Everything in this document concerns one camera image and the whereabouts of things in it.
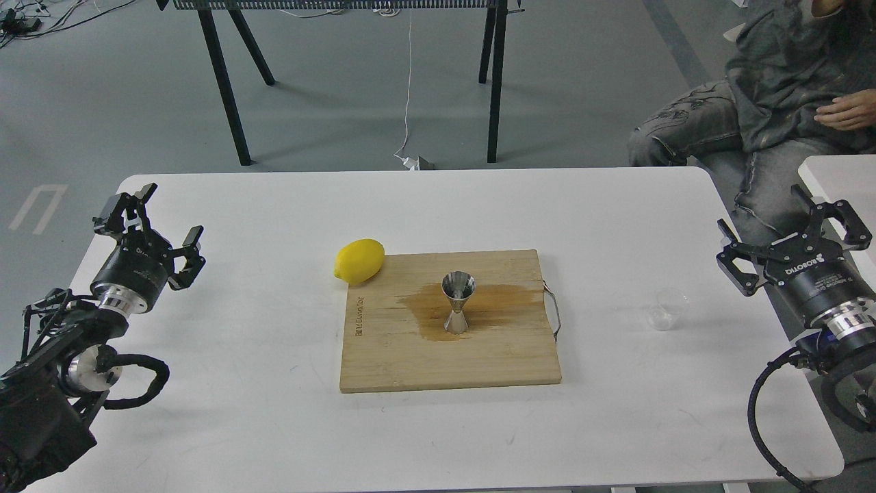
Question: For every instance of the clear small measuring cup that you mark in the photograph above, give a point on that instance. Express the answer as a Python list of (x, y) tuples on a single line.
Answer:
[(667, 310)]

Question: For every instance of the white side table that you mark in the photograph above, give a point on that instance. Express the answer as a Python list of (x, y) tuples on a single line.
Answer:
[(848, 176)]

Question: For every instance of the bamboo cutting board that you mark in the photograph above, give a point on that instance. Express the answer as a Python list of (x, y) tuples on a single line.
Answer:
[(394, 337)]

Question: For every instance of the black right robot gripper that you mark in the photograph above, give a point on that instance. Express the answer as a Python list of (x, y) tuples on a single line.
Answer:
[(821, 281)]

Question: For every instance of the steel double jigger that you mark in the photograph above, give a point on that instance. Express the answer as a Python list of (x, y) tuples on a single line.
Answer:
[(458, 287)]

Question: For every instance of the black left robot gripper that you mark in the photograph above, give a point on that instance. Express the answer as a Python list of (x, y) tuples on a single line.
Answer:
[(137, 270)]

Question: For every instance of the person in grey clothes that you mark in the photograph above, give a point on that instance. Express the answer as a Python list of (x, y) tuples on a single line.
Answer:
[(791, 58)]

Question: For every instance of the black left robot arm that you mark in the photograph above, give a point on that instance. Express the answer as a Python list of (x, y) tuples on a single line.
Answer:
[(67, 371)]

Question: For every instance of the yellow lemon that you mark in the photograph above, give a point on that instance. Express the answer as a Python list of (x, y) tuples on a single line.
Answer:
[(358, 261)]

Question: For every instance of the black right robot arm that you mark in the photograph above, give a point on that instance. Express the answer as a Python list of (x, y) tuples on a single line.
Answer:
[(835, 351)]

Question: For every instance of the person's hand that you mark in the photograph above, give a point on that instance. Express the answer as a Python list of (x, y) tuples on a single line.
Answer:
[(855, 111)]

